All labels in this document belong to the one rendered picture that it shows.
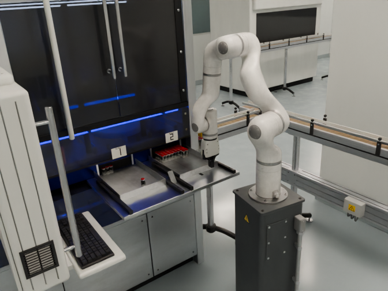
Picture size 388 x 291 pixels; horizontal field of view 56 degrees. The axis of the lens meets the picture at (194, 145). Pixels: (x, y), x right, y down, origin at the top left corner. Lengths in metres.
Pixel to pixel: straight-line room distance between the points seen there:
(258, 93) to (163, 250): 1.30
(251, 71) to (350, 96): 1.53
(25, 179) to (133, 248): 1.18
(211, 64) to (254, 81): 0.26
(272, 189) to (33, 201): 1.04
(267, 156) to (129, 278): 1.24
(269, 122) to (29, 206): 1.00
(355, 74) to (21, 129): 2.41
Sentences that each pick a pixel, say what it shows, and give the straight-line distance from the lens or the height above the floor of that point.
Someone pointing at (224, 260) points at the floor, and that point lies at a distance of 2.80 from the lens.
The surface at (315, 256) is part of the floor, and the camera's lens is 2.91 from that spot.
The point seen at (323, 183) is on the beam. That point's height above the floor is 0.55.
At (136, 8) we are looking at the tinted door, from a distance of 1.99.
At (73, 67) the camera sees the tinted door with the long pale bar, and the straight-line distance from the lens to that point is 1.87.
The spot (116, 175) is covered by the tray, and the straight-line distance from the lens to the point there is 2.10.
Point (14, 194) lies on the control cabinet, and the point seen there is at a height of 1.22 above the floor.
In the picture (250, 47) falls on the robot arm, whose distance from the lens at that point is 1.72.
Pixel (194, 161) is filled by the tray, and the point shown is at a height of 0.88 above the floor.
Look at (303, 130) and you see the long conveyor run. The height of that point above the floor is 0.90.
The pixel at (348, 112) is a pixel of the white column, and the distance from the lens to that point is 3.13.
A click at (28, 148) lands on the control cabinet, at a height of 1.36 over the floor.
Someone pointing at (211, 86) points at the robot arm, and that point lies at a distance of 1.84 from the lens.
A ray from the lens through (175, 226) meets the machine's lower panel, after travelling 2.47.
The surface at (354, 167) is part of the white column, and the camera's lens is 3.23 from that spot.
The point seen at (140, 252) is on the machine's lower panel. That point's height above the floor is 0.33.
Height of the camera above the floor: 1.79
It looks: 22 degrees down
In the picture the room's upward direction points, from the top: 3 degrees counter-clockwise
